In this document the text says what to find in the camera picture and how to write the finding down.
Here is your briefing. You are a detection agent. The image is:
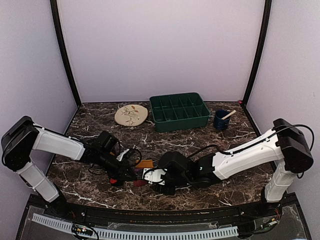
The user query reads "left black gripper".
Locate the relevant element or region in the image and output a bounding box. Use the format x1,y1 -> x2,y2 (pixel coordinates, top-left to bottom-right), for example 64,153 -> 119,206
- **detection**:
96,150 -> 137,181

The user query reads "black orange argyle sock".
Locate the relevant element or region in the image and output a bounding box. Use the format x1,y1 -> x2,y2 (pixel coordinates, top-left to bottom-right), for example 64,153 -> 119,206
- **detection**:
109,178 -> 124,187

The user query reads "maroon purple striped sock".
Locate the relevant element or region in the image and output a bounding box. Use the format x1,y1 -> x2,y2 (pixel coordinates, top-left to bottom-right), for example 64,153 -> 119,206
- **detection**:
133,159 -> 154,187

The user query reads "green compartment tray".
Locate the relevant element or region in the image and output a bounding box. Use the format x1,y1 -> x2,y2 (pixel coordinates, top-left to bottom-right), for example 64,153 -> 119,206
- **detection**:
149,92 -> 211,133

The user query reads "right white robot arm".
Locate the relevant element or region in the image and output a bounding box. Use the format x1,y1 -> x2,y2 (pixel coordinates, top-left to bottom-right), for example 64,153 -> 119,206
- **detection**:
142,118 -> 314,217

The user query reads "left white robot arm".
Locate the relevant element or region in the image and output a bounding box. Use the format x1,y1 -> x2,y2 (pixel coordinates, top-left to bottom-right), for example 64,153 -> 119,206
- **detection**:
1,116 -> 137,218

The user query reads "beige floral plate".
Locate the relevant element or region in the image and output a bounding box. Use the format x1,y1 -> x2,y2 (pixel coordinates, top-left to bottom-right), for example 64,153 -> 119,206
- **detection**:
114,104 -> 149,127

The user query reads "dark blue mug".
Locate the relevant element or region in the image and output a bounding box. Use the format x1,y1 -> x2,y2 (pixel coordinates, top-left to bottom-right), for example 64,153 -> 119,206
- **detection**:
213,109 -> 230,131

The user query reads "wooden stick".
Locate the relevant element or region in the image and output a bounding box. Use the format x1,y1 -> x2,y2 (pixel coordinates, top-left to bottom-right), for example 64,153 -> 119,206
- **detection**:
221,110 -> 237,120

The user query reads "small circuit board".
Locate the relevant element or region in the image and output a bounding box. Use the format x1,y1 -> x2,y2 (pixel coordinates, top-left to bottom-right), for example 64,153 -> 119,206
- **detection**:
71,224 -> 94,237

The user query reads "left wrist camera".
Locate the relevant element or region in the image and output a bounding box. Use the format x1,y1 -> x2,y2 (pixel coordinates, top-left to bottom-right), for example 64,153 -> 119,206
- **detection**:
116,148 -> 130,162

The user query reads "white slotted cable duct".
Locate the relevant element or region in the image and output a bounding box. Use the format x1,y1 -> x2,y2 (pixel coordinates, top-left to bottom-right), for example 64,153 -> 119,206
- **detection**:
31,213 -> 239,240

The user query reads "black front rail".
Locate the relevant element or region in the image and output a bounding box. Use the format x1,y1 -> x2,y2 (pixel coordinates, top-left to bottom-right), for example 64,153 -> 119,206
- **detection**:
27,194 -> 298,228

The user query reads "left black frame post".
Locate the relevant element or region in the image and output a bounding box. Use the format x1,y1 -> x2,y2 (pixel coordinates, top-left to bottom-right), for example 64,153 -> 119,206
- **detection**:
49,0 -> 82,108

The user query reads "black frame post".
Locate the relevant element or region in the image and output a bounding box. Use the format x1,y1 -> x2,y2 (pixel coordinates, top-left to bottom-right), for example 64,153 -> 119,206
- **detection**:
242,0 -> 272,108
49,0 -> 82,108

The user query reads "right black frame post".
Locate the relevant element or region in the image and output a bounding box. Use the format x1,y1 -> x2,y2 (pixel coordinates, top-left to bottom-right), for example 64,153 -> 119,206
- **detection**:
242,0 -> 272,108

